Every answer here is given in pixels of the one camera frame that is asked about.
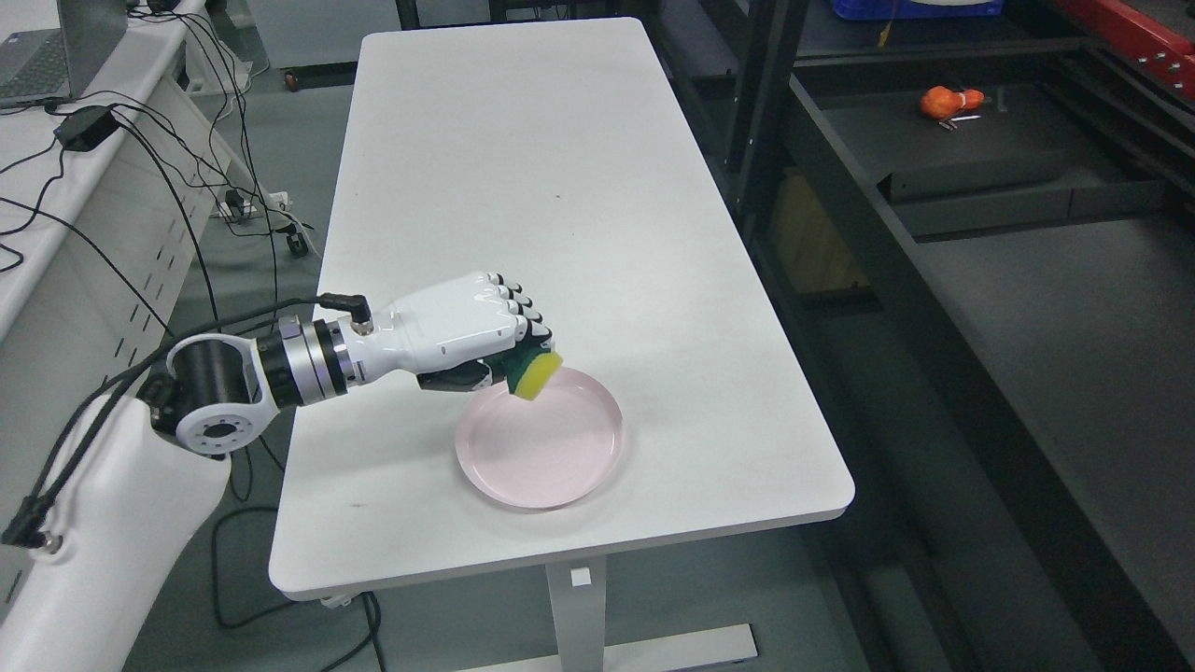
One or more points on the white robotic hand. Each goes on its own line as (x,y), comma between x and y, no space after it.
(445,334)

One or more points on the green yellow sponge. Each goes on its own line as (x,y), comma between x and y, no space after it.
(527,368)

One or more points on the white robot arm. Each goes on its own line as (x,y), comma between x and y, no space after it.
(121,499)

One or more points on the dark metal shelf rack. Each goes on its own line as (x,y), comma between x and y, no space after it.
(995,311)

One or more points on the pink round plate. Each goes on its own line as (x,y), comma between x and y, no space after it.
(543,453)

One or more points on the white table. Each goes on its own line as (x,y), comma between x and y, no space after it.
(554,152)

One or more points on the white power strip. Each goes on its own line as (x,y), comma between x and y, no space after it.
(236,205)

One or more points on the white side desk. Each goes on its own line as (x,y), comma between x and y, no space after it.
(97,246)

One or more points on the black power adapter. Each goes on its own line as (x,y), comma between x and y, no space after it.
(85,129)

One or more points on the grey laptop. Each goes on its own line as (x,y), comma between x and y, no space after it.
(56,64)

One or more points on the blue plastic bin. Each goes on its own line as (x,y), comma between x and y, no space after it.
(885,10)

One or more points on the orange toy object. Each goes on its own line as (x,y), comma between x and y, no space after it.
(940,103)

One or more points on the red metal beam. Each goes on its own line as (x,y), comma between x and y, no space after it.
(1146,42)

